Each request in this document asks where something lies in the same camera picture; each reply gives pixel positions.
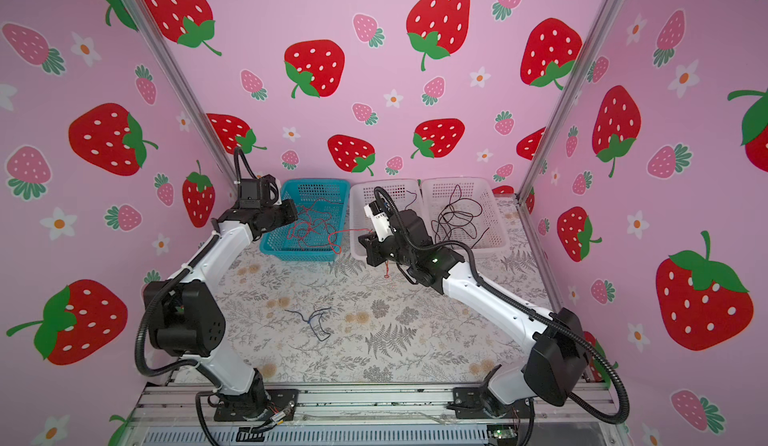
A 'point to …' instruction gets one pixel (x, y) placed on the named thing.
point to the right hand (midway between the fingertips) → (357, 236)
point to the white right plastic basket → (437, 191)
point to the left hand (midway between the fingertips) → (297, 207)
